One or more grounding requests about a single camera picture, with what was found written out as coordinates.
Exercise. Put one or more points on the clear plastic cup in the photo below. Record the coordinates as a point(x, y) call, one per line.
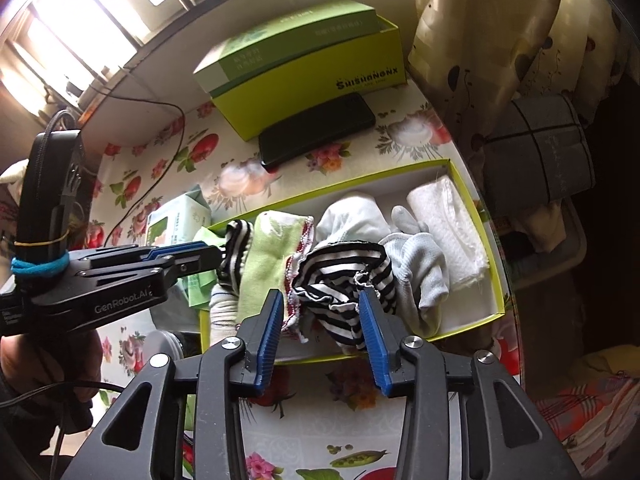
point(162, 342)

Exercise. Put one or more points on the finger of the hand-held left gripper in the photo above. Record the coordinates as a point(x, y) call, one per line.
point(170, 251)
point(200, 262)

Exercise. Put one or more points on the green shoe box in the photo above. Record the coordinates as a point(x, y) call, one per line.
point(300, 100)

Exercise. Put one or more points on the white plastic tub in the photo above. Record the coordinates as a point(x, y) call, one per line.
point(565, 255)

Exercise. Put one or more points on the wet wipes pack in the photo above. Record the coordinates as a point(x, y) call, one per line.
point(185, 215)

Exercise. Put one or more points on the green cloth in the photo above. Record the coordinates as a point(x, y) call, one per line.
point(200, 295)

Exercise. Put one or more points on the person's left hand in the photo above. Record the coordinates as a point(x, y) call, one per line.
point(45, 360)

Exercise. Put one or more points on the light green red-trimmed towel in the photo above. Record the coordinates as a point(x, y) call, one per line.
point(270, 255)

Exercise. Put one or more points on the cream patterned curtain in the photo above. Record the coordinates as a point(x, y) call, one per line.
point(500, 35)

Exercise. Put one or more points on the floral tablecloth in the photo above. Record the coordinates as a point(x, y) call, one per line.
point(320, 440)

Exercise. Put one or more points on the white sock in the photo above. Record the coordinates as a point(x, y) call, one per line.
point(350, 220)

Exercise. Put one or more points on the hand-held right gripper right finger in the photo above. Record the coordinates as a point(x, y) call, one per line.
point(377, 345)

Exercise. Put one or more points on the metal window railing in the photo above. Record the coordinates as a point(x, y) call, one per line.
point(145, 5)

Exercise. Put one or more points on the red plaid cloth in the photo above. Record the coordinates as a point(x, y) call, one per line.
point(590, 410)

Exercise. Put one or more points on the grey checked cushion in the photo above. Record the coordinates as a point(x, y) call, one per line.
point(540, 150)

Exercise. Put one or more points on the green white flat box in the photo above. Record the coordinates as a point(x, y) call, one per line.
point(280, 45)

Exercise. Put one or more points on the black white striped cloth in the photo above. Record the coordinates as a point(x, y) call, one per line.
point(235, 255)
point(335, 270)

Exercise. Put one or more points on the green-edged white box tray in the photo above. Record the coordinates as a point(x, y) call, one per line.
point(465, 302)

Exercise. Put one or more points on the black phone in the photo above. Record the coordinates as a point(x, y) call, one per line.
point(315, 130)

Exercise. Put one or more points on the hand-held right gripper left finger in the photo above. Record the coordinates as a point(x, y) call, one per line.
point(267, 345)

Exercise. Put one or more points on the white fluffy towel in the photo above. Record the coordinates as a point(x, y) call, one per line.
point(445, 225)

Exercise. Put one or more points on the cream bandage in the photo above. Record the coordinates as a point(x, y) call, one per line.
point(222, 315)

